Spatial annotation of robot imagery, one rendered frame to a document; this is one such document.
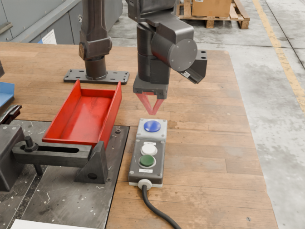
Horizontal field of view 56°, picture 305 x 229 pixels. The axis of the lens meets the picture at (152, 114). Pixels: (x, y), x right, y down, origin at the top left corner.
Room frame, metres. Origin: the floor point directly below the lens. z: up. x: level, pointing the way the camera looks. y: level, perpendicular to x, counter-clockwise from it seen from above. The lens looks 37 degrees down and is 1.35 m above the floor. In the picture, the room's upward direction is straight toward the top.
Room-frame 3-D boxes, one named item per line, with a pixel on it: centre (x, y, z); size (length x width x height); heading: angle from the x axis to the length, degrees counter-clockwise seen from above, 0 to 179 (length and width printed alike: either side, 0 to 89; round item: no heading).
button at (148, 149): (0.43, 0.01, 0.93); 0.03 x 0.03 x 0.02
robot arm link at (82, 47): (0.79, 0.17, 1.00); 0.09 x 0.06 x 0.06; 122
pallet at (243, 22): (4.29, -0.81, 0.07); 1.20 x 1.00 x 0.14; 175
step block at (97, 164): (0.39, 0.13, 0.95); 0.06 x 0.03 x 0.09; 85
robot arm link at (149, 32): (0.51, 0.00, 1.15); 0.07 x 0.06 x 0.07; 32
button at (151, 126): (0.51, 0.00, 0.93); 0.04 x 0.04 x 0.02
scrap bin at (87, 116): (0.56, 0.16, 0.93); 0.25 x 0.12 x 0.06; 175
